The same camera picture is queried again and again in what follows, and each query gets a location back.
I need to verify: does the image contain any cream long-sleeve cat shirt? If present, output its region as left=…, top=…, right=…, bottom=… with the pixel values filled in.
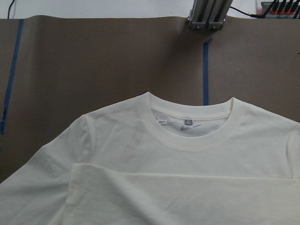
left=0, top=92, right=300, bottom=225

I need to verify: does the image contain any aluminium frame post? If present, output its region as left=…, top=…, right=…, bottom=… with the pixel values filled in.
left=187, top=0, right=233, bottom=30

